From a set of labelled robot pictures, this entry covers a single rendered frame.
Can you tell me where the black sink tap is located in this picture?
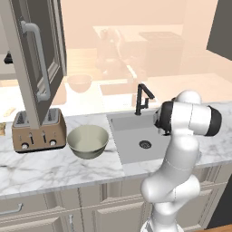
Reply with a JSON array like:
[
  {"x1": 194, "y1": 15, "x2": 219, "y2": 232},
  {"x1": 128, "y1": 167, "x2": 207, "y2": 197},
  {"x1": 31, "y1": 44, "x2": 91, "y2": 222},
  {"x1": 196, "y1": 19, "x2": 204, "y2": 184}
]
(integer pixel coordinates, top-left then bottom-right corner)
[{"x1": 134, "y1": 83, "x2": 156, "y2": 117}]

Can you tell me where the grey sink basin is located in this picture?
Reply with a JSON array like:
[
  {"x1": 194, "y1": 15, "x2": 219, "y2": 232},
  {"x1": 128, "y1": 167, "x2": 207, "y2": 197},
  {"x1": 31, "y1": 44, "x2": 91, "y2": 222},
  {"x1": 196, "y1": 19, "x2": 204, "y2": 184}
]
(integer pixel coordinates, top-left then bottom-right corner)
[{"x1": 106, "y1": 109, "x2": 173, "y2": 166}]

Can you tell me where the pale green bowl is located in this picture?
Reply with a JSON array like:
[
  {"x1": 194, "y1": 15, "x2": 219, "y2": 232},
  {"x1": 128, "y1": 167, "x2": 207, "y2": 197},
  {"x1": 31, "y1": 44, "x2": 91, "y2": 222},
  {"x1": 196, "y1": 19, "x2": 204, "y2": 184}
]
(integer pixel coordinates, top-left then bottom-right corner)
[{"x1": 66, "y1": 124, "x2": 110, "y2": 160}]

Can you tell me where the dark grey cabinet door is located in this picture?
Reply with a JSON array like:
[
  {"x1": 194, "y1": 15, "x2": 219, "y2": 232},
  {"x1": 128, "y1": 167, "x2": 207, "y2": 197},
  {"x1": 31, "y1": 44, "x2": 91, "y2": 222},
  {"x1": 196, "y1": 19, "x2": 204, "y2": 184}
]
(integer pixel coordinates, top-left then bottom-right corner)
[{"x1": 0, "y1": 0, "x2": 68, "y2": 131}]

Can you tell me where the beige base cabinet door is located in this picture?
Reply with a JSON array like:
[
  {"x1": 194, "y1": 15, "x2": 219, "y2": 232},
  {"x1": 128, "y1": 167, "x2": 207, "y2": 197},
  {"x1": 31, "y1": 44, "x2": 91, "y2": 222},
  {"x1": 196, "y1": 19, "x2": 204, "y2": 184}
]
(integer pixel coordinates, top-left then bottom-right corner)
[
  {"x1": 0, "y1": 215, "x2": 80, "y2": 232},
  {"x1": 81, "y1": 199, "x2": 147, "y2": 232},
  {"x1": 178, "y1": 180, "x2": 225, "y2": 231}
]

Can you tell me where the copper four-slot toaster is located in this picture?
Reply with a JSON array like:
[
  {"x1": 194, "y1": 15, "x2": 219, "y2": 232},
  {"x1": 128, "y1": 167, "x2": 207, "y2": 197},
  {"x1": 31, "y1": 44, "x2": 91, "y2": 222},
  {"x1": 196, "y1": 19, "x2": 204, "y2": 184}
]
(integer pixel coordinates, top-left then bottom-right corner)
[{"x1": 11, "y1": 107, "x2": 67, "y2": 154}]

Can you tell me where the tan flat object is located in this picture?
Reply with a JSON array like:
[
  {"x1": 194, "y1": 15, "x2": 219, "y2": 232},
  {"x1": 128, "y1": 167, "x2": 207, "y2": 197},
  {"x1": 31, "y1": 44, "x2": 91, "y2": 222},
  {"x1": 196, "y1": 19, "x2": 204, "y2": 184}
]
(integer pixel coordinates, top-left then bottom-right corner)
[{"x1": 3, "y1": 106, "x2": 16, "y2": 118}]

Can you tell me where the beige drawer front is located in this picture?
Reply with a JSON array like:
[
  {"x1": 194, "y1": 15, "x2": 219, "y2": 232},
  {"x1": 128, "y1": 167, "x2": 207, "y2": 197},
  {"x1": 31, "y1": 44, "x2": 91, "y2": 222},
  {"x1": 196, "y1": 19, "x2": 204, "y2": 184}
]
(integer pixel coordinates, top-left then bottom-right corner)
[{"x1": 0, "y1": 193, "x2": 59, "y2": 219}]

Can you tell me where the small black object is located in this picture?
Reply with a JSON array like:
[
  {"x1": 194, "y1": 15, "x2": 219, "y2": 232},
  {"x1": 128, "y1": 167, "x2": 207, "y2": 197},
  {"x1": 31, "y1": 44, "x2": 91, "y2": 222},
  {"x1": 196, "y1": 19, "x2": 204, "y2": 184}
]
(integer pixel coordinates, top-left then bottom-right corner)
[{"x1": 3, "y1": 52, "x2": 15, "y2": 64}]

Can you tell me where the grey cabinet door handle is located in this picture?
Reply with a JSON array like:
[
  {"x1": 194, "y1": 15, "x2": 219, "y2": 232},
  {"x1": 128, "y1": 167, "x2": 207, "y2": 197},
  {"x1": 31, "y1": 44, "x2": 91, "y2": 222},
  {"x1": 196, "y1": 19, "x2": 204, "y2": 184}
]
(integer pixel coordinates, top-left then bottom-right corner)
[{"x1": 20, "y1": 20, "x2": 52, "y2": 102}]

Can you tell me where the grey base cabinet handle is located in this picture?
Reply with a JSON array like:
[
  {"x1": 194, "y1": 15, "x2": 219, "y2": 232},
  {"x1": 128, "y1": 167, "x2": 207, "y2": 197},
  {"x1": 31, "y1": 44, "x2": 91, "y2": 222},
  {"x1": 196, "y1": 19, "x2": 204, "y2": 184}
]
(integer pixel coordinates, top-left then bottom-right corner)
[{"x1": 68, "y1": 214, "x2": 75, "y2": 232}]

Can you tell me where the dark grey wall cabinet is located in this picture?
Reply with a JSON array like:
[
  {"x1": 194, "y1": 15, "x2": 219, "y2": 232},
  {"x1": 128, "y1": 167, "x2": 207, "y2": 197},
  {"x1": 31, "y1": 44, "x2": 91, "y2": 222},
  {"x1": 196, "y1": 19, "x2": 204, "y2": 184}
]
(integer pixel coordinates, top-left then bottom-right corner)
[{"x1": 206, "y1": 0, "x2": 232, "y2": 62}]

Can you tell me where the grey drawer handle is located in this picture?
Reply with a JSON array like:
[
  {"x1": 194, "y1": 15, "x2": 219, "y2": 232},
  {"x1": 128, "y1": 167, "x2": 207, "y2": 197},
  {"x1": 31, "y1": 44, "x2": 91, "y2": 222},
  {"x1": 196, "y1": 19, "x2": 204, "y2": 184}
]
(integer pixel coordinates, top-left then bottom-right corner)
[{"x1": 0, "y1": 202, "x2": 24, "y2": 217}]

